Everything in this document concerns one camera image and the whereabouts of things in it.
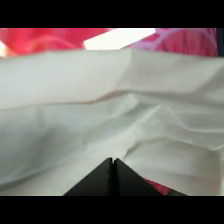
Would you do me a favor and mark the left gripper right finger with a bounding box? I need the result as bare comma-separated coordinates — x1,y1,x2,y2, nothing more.
112,157,162,196

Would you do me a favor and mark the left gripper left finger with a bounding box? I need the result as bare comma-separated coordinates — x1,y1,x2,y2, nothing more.
63,157,114,196

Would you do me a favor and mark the white shirt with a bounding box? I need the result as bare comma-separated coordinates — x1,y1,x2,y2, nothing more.
0,47,224,196

